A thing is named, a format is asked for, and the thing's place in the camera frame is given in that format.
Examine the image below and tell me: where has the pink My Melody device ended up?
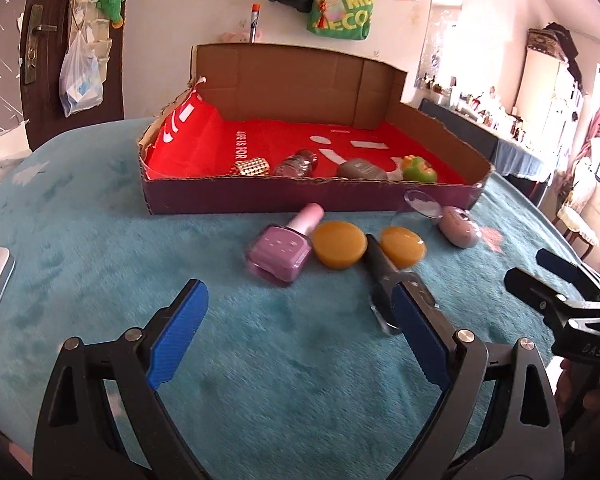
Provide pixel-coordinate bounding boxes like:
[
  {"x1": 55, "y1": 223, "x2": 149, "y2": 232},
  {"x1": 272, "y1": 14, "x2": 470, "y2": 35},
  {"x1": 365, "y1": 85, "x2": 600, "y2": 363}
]
[{"x1": 438, "y1": 206, "x2": 481, "y2": 249}]

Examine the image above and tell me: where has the orange round puck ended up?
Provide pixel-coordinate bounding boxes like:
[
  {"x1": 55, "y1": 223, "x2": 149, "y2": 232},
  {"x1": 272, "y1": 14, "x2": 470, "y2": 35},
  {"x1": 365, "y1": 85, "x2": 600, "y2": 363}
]
[
  {"x1": 312, "y1": 220, "x2": 367, "y2": 270},
  {"x1": 380, "y1": 226, "x2": 427, "y2": 269}
]

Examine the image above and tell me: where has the black nail polish bottle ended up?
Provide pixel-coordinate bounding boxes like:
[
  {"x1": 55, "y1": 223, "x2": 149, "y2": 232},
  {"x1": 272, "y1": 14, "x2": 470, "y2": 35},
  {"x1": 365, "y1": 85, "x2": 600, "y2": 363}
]
[{"x1": 363, "y1": 233, "x2": 439, "y2": 336}]

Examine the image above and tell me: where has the pink nail polish bottle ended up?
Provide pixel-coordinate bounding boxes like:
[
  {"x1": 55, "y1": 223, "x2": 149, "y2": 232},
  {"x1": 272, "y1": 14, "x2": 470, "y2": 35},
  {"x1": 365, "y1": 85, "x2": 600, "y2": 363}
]
[{"x1": 246, "y1": 203, "x2": 324, "y2": 286}]

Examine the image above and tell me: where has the dark side table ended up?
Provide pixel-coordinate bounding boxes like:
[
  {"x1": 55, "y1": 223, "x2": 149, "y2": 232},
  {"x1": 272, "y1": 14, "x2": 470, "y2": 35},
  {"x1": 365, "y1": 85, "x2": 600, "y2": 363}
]
[{"x1": 418, "y1": 99, "x2": 555, "y2": 184}]

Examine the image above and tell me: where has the green squishy toy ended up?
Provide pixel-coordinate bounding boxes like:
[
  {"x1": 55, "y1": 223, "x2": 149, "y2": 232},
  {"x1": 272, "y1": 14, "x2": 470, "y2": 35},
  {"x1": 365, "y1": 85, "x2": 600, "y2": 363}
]
[{"x1": 400, "y1": 155, "x2": 438, "y2": 183}]

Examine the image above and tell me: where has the teal fleece blanket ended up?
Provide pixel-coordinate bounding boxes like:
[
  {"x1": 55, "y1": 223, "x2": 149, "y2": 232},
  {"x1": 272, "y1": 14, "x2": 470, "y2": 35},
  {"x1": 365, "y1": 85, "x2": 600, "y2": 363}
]
[{"x1": 0, "y1": 117, "x2": 600, "y2": 480}]

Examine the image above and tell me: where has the glitter nail polish bottle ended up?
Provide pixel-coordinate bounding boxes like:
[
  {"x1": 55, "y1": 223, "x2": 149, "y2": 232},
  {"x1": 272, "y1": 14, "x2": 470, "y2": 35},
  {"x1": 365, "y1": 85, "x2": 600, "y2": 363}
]
[{"x1": 273, "y1": 150, "x2": 318, "y2": 178}]

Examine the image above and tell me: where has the red Miniso bag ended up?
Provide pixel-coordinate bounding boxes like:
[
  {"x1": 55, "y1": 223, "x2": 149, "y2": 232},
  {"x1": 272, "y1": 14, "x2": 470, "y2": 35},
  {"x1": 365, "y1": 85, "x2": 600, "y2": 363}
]
[{"x1": 142, "y1": 90, "x2": 467, "y2": 185}]

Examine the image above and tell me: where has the white plastic bag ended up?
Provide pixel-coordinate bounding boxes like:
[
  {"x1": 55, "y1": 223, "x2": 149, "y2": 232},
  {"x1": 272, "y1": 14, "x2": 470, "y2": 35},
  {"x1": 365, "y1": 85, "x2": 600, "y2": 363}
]
[{"x1": 59, "y1": 32, "x2": 104, "y2": 117}]

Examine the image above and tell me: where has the green tote bag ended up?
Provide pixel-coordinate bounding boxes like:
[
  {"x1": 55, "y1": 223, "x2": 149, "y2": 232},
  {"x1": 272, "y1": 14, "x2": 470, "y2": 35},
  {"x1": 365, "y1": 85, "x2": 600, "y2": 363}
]
[{"x1": 306, "y1": 0, "x2": 374, "y2": 41}]

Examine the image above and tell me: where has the cardboard box tray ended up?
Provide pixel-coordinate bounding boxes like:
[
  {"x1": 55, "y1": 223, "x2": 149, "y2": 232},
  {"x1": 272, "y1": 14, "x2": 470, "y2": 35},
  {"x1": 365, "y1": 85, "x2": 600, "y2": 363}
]
[{"x1": 138, "y1": 44, "x2": 492, "y2": 214}]

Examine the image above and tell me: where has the orange capped tube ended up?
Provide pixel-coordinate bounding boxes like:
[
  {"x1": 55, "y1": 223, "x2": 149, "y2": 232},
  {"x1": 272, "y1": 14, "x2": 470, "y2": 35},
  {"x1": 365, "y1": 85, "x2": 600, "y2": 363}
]
[{"x1": 249, "y1": 3, "x2": 260, "y2": 44}]

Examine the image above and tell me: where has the hanging pocket organizer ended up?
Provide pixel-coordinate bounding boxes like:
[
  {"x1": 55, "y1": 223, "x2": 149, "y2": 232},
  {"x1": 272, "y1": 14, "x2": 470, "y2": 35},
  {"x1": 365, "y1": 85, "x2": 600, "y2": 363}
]
[{"x1": 67, "y1": 0, "x2": 112, "y2": 61}]

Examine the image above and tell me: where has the dark wooden door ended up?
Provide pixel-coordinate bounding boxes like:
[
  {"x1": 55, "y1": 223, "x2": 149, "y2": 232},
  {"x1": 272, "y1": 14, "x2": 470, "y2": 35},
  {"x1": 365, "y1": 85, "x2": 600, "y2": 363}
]
[{"x1": 20, "y1": 0, "x2": 128, "y2": 150}]

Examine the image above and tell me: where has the brass door handle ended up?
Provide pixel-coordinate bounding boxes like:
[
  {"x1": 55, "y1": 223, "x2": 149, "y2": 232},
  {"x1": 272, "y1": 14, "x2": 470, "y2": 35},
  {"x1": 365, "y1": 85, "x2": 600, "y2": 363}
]
[{"x1": 22, "y1": 3, "x2": 57, "y2": 84}]

